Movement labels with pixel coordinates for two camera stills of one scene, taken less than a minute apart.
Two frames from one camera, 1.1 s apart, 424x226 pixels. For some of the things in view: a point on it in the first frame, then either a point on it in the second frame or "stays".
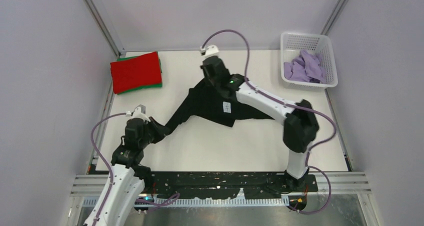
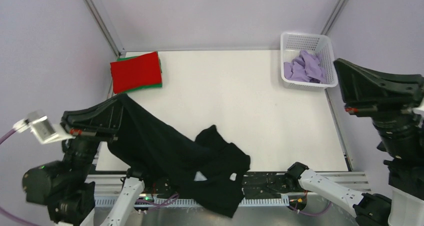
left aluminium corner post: [93, 0] stays
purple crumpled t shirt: [306, 67] stays
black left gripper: [161, 131] -> [101, 119]
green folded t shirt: [156, 85] stays
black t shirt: [205, 102] -> [207, 173]
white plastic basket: [307, 61] stays
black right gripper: [205, 73] -> [363, 89]
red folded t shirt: [143, 70] stays
